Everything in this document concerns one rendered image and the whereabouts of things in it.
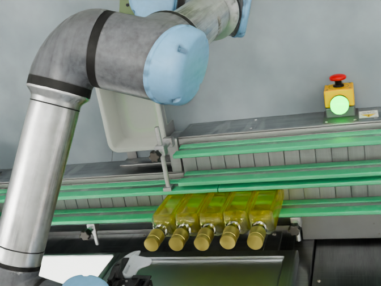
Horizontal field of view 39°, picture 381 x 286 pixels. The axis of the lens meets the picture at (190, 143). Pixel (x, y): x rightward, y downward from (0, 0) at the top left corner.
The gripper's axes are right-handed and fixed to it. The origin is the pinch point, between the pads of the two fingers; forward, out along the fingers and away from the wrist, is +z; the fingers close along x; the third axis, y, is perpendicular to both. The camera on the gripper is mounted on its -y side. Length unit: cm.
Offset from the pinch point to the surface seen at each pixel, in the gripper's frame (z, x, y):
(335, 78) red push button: 45, 25, 41
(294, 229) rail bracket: 24.5, -5.2, 29.2
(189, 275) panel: 17.0, -12.7, 4.1
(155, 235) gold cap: 10.9, 1.5, 0.6
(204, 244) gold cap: 9.2, -0.3, 12.1
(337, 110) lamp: 40, 18, 41
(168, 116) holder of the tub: 48, 19, -5
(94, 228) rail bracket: 28.6, -5.2, -24.9
